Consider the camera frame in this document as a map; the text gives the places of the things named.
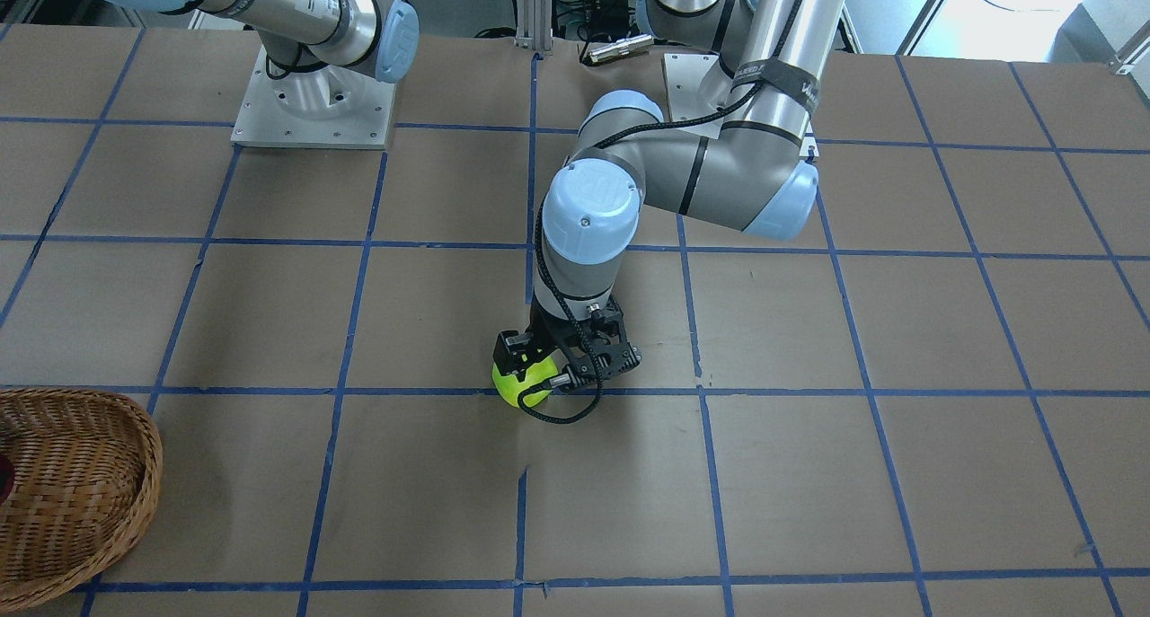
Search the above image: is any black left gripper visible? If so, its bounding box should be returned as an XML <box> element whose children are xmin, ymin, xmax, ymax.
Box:
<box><xmin>495</xmin><ymin>296</ymin><xmax>643</xmax><ymax>390</ymax></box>

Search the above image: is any green apple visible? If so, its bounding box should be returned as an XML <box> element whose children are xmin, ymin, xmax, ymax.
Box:
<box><xmin>491</xmin><ymin>356</ymin><xmax>560</xmax><ymax>408</ymax></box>

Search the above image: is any dark red apple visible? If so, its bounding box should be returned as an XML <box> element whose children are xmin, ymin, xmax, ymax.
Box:
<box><xmin>0</xmin><ymin>454</ymin><xmax>17</xmax><ymax>504</ymax></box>

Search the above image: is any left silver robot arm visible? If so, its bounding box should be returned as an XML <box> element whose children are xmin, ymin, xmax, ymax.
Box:
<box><xmin>492</xmin><ymin>0</ymin><xmax>845</xmax><ymax>399</ymax></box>

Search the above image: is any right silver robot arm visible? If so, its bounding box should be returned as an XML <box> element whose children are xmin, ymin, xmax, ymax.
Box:
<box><xmin>104</xmin><ymin>0</ymin><xmax>420</xmax><ymax>84</ymax></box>

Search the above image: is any woven wicker basket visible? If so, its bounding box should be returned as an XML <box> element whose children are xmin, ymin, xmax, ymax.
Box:
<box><xmin>1</xmin><ymin>387</ymin><xmax>164</xmax><ymax>614</ymax></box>

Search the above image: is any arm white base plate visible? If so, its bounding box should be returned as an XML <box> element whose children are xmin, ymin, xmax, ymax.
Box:
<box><xmin>231</xmin><ymin>49</ymin><xmax>394</xmax><ymax>151</ymax></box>
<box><xmin>662</xmin><ymin>51</ymin><xmax>820</xmax><ymax>162</ymax></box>

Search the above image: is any aluminium frame post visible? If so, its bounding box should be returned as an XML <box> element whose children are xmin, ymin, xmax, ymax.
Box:
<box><xmin>514</xmin><ymin>0</ymin><xmax>554</xmax><ymax>57</ymax></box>

